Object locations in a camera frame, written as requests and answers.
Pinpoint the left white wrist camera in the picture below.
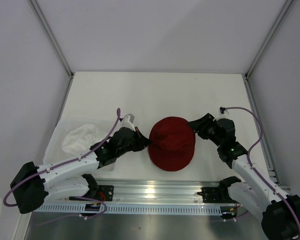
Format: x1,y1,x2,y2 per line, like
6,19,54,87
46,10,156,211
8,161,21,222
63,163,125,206
120,113,135,131

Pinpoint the left aluminium frame post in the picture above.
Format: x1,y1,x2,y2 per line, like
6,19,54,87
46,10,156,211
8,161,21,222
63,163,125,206
27,0,74,78

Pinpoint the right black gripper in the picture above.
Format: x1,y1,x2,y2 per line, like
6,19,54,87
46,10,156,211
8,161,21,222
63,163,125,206
186,113,223,148

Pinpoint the purple cable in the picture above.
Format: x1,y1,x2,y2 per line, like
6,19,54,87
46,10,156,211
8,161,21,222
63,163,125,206
34,194,108,226
3,107,122,207
224,106,300,240

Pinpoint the aluminium frame post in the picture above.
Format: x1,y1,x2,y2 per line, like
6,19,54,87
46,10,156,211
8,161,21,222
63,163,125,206
27,0,74,78
244,0,297,81

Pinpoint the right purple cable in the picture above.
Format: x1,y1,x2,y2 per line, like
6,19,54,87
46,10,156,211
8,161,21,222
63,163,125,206
224,106,300,240

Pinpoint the white plastic basket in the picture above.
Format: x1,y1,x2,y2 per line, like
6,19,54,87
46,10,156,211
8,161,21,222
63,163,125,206
43,117,114,165

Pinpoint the aluminium mounting rail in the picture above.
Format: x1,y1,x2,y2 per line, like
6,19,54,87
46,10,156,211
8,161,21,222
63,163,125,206
43,178,234,205

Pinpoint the white slotted cable duct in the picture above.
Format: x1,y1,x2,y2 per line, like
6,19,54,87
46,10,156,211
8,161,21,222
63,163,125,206
36,202,222,216

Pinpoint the black base bracket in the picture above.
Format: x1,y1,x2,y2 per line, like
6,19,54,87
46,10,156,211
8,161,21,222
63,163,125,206
79,185,114,202
196,186,225,204

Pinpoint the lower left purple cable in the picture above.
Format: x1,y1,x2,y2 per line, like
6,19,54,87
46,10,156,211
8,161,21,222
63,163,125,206
34,194,108,226

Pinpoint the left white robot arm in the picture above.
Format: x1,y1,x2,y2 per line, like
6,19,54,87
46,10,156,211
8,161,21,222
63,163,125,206
10,127,151,214

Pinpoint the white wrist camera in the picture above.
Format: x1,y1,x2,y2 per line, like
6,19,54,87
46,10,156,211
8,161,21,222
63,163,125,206
120,113,135,131
215,106,230,121

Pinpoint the right aluminium frame post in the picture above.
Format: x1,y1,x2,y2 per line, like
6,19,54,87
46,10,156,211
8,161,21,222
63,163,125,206
244,0,297,81

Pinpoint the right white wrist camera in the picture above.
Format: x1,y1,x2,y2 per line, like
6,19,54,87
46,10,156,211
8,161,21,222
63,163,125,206
215,106,230,121

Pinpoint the right black base bracket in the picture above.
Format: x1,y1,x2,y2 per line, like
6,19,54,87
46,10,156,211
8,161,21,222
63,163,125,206
196,186,225,204

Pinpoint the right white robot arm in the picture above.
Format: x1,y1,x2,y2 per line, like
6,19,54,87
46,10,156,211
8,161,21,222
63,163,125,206
189,113,300,240

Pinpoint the white bucket hat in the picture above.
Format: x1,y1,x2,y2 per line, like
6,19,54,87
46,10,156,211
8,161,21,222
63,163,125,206
61,124,108,156

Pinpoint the dark red bucket hat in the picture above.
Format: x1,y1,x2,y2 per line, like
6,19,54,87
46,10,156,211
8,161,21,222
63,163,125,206
148,116,196,172

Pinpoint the left black base bracket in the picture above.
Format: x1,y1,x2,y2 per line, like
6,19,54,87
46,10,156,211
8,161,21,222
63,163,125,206
79,185,114,202

